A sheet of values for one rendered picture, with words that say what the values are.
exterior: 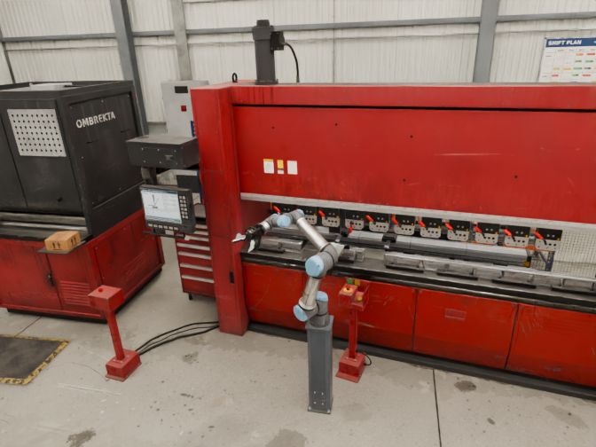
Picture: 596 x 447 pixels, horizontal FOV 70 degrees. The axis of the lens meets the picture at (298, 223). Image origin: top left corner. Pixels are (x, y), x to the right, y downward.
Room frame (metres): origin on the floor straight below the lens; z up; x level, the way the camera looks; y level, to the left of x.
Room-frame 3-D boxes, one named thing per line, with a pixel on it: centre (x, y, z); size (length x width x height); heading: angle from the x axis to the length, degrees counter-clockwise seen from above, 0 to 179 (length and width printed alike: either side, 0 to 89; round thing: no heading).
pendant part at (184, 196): (3.19, 1.02, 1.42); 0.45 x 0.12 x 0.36; 68
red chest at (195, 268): (4.14, 0.97, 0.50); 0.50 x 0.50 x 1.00; 70
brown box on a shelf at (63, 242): (3.44, 2.12, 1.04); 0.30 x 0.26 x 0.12; 77
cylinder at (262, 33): (3.60, 0.14, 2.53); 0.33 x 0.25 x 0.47; 70
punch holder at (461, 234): (2.95, -1.22, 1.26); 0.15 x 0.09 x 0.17; 70
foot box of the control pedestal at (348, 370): (2.86, -0.41, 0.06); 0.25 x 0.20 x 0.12; 154
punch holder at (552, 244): (2.74, -1.79, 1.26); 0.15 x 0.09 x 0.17; 70
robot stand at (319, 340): (2.50, -0.13, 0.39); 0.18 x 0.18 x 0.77; 77
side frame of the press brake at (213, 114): (3.80, 0.54, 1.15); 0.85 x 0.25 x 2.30; 160
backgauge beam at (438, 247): (3.43, -0.79, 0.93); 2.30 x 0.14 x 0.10; 70
